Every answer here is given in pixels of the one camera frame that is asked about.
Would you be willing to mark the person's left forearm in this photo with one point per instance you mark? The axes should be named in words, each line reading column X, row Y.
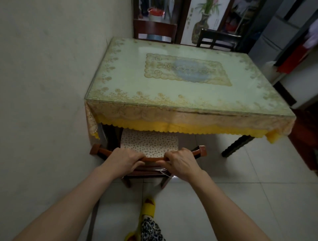
column 67, row 208

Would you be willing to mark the person's left thumb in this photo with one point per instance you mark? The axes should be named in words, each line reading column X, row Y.
column 140, row 163

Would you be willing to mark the person's leopard print trouser leg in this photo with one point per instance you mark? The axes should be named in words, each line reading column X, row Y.
column 151, row 229

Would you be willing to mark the vase with plant painting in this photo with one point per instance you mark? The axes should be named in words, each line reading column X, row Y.
column 205, row 22

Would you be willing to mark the grey refrigerator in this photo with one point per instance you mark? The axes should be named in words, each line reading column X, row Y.
column 273, row 32

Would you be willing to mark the person's right thumb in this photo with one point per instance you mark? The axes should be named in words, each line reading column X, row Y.
column 168, row 164

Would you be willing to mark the person's right hand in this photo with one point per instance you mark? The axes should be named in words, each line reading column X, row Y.
column 185, row 165

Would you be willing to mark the dark wooden shelf unit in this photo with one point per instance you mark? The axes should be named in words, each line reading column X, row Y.
column 159, row 10

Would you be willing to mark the brown wooden chair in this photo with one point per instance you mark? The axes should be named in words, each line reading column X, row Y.
column 151, row 161

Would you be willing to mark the dark wooden chair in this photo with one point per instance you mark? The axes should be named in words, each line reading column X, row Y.
column 215, row 39
column 154, row 29

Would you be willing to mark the spotted beige seat cushion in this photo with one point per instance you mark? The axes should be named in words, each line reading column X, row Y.
column 149, row 144

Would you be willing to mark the person's left hand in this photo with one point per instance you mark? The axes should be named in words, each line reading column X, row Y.
column 123, row 160

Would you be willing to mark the red and white container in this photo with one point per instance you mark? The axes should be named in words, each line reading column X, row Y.
column 156, row 13

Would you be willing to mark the yellow slipper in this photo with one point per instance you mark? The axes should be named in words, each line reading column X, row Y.
column 148, row 208
column 130, row 236

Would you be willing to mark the dark wooden cabinet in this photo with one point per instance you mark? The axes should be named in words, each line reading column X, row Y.
column 304, row 139

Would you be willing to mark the person's right forearm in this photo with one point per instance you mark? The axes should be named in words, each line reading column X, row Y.
column 223, row 211

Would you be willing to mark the red bag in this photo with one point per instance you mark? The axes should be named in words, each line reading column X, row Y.
column 294, row 59

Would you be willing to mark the yellow floral lace tablecloth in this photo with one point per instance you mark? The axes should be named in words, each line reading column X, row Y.
column 174, row 104

